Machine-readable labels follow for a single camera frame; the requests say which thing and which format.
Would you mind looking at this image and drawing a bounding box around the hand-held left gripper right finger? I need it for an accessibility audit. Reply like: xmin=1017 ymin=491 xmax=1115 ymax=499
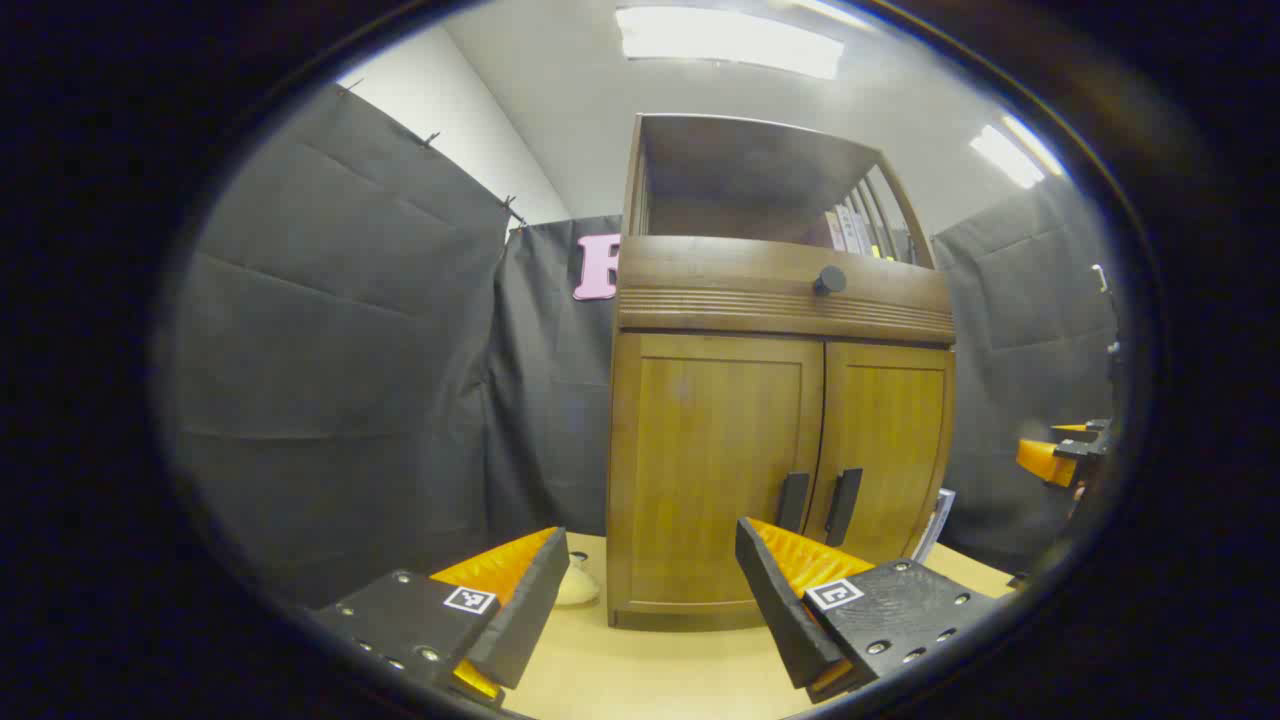
xmin=735 ymin=517 xmax=1001 ymax=704

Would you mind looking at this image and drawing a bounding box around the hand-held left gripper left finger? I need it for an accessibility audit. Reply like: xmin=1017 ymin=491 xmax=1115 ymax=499
xmin=310 ymin=527 xmax=571 ymax=711

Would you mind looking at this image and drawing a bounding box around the black door handle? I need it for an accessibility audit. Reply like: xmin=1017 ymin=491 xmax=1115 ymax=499
xmin=824 ymin=467 xmax=864 ymax=547
xmin=777 ymin=472 xmax=811 ymax=534

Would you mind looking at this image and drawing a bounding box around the wooden shoe cabinet door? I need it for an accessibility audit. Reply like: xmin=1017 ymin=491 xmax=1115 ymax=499
xmin=612 ymin=333 xmax=827 ymax=613
xmin=805 ymin=342 xmax=956 ymax=566

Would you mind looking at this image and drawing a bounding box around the wooden double-door shoe cabinet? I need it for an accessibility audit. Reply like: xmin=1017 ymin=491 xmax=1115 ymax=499
xmin=605 ymin=113 xmax=958 ymax=631

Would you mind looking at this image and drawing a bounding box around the white plush toy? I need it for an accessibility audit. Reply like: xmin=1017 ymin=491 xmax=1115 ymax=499
xmin=555 ymin=553 xmax=601 ymax=607

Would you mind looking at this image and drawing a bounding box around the ceiling light panel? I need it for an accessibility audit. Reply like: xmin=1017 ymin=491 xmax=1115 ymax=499
xmin=968 ymin=115 xmax=1066 ymax=191

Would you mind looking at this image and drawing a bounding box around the row of books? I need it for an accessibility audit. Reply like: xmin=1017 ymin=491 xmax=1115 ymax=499
xmin=825 ymin=200 xmax=916 ymax=263

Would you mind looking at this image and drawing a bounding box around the black backdrop cloth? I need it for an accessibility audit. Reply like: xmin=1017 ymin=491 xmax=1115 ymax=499
xmin=160 ymin=85 xmax=1121 ymax=611

